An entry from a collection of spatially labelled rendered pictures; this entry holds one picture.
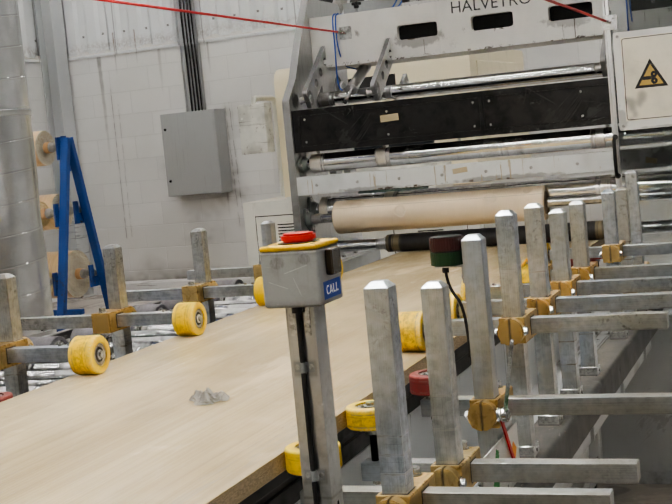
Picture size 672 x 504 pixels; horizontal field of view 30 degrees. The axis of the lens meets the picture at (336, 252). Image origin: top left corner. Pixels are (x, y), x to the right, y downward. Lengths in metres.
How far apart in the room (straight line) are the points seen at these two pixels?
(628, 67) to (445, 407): 2.60
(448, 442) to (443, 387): 0.09
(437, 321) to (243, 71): 10.28
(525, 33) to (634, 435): 1.52
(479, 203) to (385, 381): 2.87
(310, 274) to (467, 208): 3.16
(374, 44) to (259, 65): 7.17
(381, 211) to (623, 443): 1.21
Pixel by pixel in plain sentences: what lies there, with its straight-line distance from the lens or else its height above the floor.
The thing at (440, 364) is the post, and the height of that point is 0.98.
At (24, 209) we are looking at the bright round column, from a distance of 5.90.
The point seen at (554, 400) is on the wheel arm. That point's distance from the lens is 2.19.
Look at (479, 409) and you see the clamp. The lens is 2.15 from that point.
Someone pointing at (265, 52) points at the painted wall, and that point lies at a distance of 12.01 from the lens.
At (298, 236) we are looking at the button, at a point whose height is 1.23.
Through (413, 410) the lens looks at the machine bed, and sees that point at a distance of 2.45.
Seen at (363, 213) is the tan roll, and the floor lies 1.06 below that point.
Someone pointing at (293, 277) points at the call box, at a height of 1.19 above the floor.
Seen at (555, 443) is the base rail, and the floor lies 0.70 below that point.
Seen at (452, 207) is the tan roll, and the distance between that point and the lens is 4.54.
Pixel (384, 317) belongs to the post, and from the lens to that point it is 1.66.
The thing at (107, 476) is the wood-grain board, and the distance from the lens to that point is 1.79.
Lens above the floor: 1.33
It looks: 5 degrees down
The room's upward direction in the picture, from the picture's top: 5 degrees counter-clockwise
